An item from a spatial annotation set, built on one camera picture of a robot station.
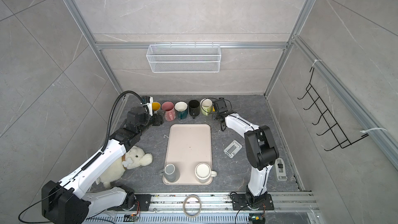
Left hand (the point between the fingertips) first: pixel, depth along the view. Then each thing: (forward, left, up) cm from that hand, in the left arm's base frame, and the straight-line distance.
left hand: (159, 107), depth 78 cm
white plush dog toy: (-19, +14, -19) cm, 30 cm away
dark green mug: (+14, -9, -18) cm, 24 cm away
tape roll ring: (-39, -12, -28) cm, 50 cm away
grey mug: (-28, -6, -16) cm, 33 cm away
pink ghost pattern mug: (+8, -2, -14) cm, 16 cm away
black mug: (+12, -17, -16) cm, 26 cm away
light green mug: (+17, -26, -19) cm, 36 cm away
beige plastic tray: (-9, -13, -26) cm, 31 cm away
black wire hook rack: (+1, -78, +7) cm, 78 cm away
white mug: (-27, -22, -19) cm, 40 cm away
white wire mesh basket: (+39, -11, +4) cm, 40 cm away
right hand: (+8, -33, -18) cm, 39 cm away
